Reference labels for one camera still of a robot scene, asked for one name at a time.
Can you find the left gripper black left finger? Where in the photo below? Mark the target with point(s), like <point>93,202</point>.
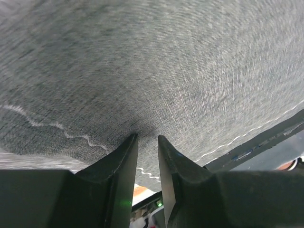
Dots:
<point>99,196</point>

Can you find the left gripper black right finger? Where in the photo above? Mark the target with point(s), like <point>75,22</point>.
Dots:
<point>194,197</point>

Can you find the grey cloth napkin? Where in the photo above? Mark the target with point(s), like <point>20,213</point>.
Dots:
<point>78,76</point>

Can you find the floral tablecloth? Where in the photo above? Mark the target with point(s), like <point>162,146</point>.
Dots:
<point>14,161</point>

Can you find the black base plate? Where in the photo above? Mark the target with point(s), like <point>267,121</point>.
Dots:
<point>258,144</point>

